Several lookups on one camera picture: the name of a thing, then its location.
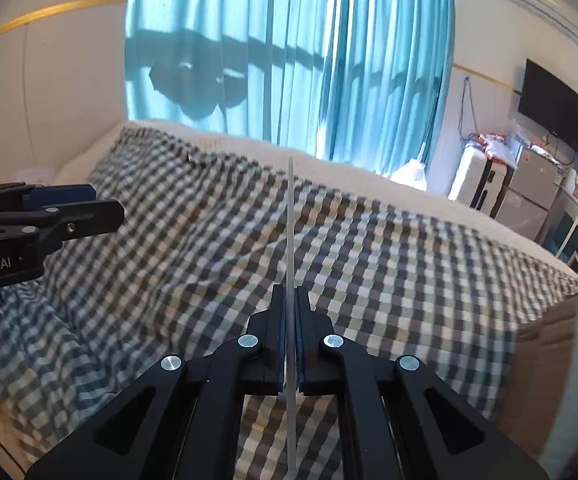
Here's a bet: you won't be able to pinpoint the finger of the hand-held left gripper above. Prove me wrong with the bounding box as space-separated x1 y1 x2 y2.
0 199 126 261
0 183 97 211

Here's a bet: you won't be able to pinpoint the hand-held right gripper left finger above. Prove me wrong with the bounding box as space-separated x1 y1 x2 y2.
24 284 290 480

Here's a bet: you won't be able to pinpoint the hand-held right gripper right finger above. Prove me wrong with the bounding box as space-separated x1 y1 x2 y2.
294 285 552 480

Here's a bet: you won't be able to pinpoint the cardboard box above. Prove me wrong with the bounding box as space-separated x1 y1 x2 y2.
496 280 578 461

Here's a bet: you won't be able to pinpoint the checked blanket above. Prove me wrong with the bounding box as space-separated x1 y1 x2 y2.
0 127 578 480

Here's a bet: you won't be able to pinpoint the teal curtain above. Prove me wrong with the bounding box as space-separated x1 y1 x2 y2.
125 0 331 161
319 0 458 194

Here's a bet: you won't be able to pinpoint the white suitcase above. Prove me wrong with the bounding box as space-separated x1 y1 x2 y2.
448 146 515 218

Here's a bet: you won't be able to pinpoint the grey cabinet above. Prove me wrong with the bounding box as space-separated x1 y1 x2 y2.
499 147 567 243

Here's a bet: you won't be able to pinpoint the black television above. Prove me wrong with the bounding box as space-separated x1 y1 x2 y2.
518 58 578 157

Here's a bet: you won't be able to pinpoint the hanging wall cable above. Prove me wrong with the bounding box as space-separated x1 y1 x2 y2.
458 74 478 142

